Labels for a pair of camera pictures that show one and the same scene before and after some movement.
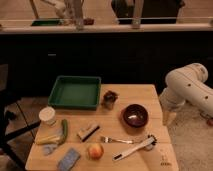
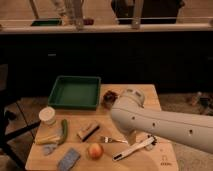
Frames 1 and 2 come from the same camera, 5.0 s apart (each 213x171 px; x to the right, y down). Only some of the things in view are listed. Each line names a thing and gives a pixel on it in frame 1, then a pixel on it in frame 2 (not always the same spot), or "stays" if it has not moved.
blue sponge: x=68 y=160 stays
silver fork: x=106 y=139 stays
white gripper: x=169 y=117 -> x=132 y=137
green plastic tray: x=79 y=92 stays
